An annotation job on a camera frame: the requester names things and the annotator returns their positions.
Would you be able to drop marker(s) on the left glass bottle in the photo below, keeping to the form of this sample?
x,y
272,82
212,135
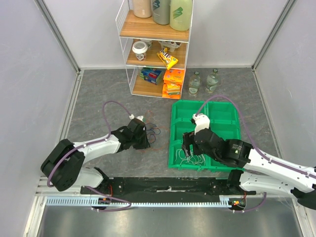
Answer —
x,y
194,84

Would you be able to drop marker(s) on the right glass bottle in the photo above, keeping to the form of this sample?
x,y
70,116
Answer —
x,y
212,81

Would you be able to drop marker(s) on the yellow candy bag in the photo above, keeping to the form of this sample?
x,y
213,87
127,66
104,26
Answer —
x,y
168,60

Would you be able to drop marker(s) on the white yogurt cup pack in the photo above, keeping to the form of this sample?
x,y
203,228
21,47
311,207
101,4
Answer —
x,y
171,45

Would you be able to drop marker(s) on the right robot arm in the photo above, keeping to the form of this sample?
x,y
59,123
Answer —
x,y
253,169

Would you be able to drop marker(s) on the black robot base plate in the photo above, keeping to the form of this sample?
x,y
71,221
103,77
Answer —
x,y
130,185

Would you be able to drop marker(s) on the white wire wooden shelf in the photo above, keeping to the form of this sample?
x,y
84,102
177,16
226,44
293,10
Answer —
x,y
132,29

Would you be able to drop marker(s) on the green compartment bin tray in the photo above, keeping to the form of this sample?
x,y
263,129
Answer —
x,y
224,121

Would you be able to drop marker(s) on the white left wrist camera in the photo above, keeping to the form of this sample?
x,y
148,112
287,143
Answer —
x,y
136,119

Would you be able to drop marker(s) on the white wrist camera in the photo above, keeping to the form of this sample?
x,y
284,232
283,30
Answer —
x,y
200,121
136,119

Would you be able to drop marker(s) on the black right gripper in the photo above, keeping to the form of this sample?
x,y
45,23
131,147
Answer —
x,y
188,140

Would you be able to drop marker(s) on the white paper coffee cup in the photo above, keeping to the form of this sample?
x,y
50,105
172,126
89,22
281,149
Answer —
x,y
140,48

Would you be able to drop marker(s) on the beige bottle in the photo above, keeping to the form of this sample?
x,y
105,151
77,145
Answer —
x,y
142,8

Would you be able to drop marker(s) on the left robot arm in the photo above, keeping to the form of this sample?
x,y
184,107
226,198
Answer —
x,y
64,165

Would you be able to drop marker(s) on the grey green bottle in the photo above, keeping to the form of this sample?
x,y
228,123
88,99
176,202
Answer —
x,y
161,11

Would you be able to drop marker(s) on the orange sponge package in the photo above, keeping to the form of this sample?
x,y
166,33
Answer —
x,y
172,83

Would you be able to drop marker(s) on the white slotted cable duct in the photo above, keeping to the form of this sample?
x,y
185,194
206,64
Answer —
x,y
99,202

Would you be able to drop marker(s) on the glass bottle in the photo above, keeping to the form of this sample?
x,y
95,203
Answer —
x,y
194,84
212,81

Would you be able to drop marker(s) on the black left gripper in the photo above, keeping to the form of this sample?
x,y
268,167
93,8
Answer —
x,y
145,144

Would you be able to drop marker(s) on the light green bottle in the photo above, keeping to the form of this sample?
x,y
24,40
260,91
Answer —
x,y
180,14

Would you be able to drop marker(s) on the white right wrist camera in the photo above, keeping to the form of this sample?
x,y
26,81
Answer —
x,y
200,121

